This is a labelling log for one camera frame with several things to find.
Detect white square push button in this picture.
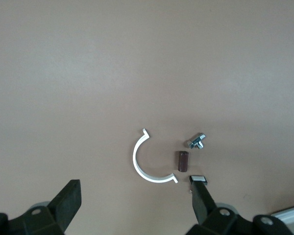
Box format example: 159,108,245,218
188,174,209,194

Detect white half-ring pipe clamp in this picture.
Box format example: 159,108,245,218
132,128,179,184

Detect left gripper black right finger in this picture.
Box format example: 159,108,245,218
186,181,254,235

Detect dark brown cylinder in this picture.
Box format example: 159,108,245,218
177,150,189,172

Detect white drawer cabinet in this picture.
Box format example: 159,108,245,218
270,204,294,235

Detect chrome tee valve fitting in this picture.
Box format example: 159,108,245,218
187,132,206,149

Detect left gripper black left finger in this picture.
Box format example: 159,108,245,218
9,180,82,235

